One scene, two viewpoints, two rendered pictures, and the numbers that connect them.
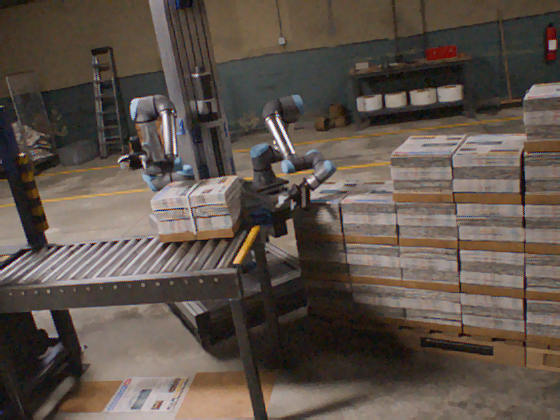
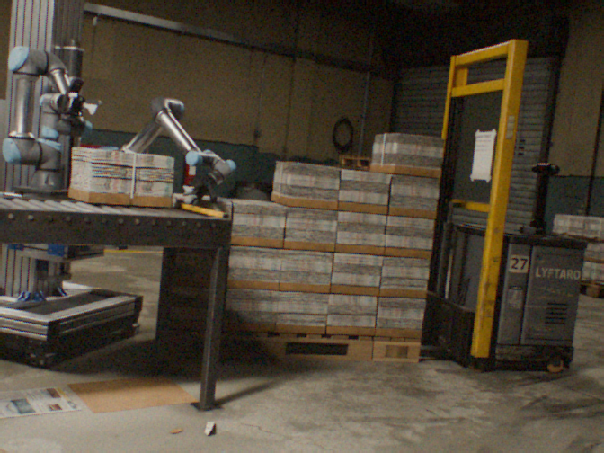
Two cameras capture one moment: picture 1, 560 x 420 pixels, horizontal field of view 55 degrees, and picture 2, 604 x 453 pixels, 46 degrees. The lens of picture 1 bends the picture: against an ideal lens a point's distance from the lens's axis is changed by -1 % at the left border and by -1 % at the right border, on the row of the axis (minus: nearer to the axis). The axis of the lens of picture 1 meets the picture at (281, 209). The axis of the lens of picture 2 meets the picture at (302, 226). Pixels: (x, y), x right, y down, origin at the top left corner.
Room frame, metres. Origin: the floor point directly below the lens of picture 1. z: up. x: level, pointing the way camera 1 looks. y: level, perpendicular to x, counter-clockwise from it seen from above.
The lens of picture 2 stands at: (-0.14, 2.16, 1.04)
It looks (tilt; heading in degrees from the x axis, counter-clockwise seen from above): 5 degrees down; 313
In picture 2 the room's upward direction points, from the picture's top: 6 degrees clockwise
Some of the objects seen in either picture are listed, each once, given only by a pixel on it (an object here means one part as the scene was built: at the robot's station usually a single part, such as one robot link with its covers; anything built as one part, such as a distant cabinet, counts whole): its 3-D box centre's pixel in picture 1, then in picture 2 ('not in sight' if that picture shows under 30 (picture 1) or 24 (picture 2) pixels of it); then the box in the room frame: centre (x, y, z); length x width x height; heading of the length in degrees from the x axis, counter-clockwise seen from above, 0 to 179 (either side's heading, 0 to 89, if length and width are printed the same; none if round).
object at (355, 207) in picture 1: (412, 264); (271, 277); (2.65, -0.64, 0.42); 1.17 x 0.39 x 0.83; 58
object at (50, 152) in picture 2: (183, 177); (47, 154); (3.08, 0.53, 0.98); 0.13 x 0.12 x 0.14; 90
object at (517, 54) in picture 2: not in sight; (497, 200); (1.76, -1.45, 0.97); 0.09 x 0.09 x 1.75; 58
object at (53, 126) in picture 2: (151, 169); (55, 126); (2.81, 0.64, 1.12); 0.11 x 0.08 x 0.11; 90
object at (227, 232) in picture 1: (224, 223); (143, 198); (2.60, 0.29, 0.83); 0.29 x 0.16 x 0.04; 168
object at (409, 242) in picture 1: (412, 267); (271, 279); (2.64, -0.64, 0.40); 1.16 x 0.38 x 0.51; 58
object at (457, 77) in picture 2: not in sight; (444, 193); (2.32, -1.80, 0.97); 0.09 x 0.09 x 1.75; 58
